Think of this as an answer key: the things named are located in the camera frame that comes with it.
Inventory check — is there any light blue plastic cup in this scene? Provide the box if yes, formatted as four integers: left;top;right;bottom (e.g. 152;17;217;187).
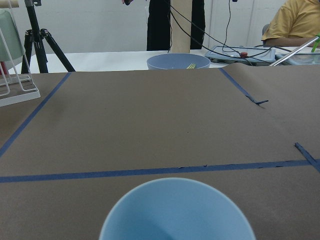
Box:
99;177;256;240

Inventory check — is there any dark blue bowl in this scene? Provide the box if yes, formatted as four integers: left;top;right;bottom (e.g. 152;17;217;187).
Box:
146;53;211;70

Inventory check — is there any yellow plastic fork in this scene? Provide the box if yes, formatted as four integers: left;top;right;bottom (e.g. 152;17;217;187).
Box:
187;63;196;69

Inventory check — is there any person in black shirt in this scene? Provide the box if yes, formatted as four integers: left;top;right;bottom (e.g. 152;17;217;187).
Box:
146;0;206;52

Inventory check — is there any black tripod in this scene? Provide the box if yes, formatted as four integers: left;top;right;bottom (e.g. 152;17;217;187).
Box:
21;0;75;74

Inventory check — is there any person in yellow shirt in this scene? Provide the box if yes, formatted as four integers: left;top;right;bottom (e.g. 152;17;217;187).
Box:
261;0;320;47

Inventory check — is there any green cup in rack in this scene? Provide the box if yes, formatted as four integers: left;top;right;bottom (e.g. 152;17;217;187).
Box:
0;9;23;62

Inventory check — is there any white wire cup rack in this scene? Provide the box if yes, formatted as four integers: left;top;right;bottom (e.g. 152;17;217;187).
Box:
0;0;41;108

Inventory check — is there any metal rod with green handle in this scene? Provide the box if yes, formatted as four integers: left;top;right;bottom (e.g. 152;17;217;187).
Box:
270;33;320;66

